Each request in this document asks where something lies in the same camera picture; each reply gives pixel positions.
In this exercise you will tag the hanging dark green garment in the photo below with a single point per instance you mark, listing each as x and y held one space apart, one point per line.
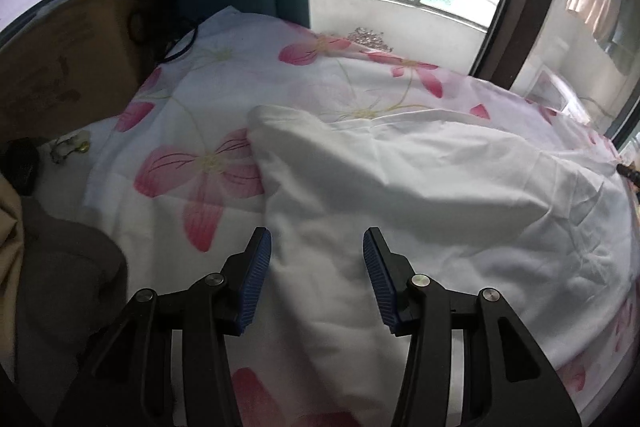
620 49

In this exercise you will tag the dark grey cloth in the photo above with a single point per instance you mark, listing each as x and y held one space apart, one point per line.
65 267

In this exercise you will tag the small black object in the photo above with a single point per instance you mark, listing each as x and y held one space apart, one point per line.
22 162

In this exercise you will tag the beige cloth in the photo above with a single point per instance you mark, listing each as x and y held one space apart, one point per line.
10 232

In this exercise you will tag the small metal trinket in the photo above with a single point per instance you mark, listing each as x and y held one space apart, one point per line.
80 148

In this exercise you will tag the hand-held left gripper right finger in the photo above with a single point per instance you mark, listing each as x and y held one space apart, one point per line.
377 282

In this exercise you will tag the cardboard box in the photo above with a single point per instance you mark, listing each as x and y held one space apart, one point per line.
65 57

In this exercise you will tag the pink floral bed sheet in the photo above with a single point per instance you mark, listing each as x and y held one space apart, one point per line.
200 107

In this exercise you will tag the air conditioner outdoor unit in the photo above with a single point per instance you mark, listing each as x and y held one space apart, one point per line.
550 89

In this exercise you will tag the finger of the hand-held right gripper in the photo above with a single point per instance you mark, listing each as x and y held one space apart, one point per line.
629 172

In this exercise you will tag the white garment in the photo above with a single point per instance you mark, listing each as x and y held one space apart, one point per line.
425 207

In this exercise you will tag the hanging beige garment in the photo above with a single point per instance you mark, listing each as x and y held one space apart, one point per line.
590 2

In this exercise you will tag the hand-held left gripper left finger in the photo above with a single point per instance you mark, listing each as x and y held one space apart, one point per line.
255 282

